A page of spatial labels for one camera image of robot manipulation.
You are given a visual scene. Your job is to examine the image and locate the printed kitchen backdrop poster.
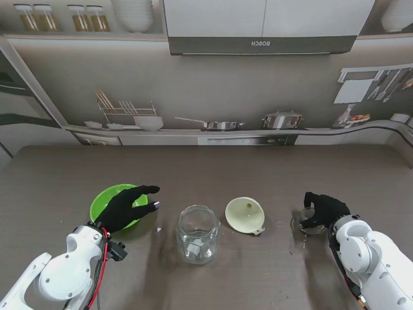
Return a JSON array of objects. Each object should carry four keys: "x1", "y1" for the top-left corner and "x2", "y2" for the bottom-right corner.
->
[{"x1": 0, "y1": 0, "x2": 413, "y2": 169}]

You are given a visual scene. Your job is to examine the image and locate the clear glass jar lid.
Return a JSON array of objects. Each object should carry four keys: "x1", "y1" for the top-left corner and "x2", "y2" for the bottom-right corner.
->
[{"x1": 291, "y1": 206, "x2": 327, "y2": 236}]

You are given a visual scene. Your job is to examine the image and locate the cream plastic funnel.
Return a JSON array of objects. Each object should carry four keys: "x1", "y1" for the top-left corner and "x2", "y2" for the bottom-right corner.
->
[{"x1": 225, "y1": 196, "x2": 266, "y2": 236}]

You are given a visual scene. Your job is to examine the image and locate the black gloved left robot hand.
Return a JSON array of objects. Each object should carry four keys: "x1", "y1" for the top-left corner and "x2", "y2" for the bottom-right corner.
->
[{"x1": 93, "y1": 184, "x2": 161, "y2": 234}]

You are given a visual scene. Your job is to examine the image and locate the red and black left arm cables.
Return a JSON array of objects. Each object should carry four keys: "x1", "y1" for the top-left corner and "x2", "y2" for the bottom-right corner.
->
[{"x1": 85, "y1": 227, "x2": 112, "y2": 310}]

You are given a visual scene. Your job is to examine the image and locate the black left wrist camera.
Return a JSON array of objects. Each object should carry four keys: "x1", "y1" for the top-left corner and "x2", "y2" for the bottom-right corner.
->
[{"x1": 108, "y1": 242, "x2": 128, "y2": 262}]

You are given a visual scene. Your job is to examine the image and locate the bright green plastic bowl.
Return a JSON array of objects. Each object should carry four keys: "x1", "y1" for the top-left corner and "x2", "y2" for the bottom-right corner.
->
[{"x1": 89, "y1": 183, "x2": 150, "y2": 233}]

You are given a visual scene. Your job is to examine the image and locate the clear glass jar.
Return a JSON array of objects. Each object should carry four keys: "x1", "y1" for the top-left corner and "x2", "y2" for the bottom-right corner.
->
[{"x1": 175, "y1": 204, "x2": 221, "y2": 265}]

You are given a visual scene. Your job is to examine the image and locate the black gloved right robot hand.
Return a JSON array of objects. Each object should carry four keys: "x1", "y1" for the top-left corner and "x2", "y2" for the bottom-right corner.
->
[{"x1": 298, "y1": 191, "x2": 351, "y2": 229}]

